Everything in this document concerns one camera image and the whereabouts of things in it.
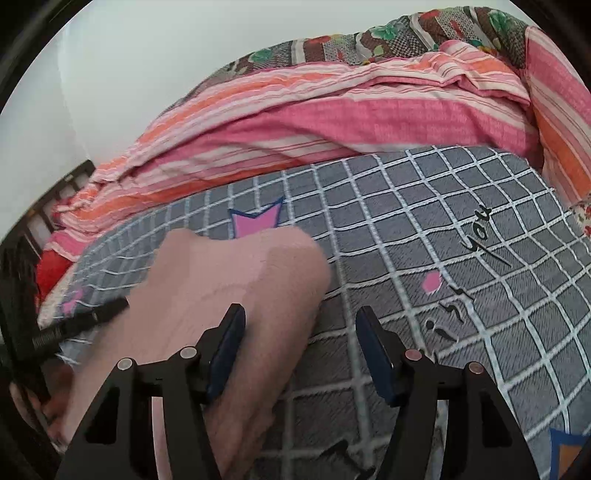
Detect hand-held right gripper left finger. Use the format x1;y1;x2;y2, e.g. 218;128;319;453
58;303;247;480

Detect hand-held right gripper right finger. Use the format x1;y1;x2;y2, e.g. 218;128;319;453
356;305;539;480

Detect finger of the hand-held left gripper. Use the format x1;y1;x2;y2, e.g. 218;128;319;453
32;296;131;354

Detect light pink garment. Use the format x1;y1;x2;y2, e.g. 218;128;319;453
60;227;331;480

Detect person's left hand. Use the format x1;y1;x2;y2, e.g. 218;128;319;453
9;364;77;450

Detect red cloth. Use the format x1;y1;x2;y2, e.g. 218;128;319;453
34;246;75;306

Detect dark wooden headboard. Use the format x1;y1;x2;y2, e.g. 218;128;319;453
0;159;96;324

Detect grey checked bedsheet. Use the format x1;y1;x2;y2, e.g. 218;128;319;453
36;145;591;480

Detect pink striped blanket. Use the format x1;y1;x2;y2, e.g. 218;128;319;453
39;25;591;265

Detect white floral sheet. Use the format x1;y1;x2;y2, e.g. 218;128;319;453
568;193;591;241

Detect brown floral quilt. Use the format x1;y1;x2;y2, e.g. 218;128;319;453
216;6;533;80

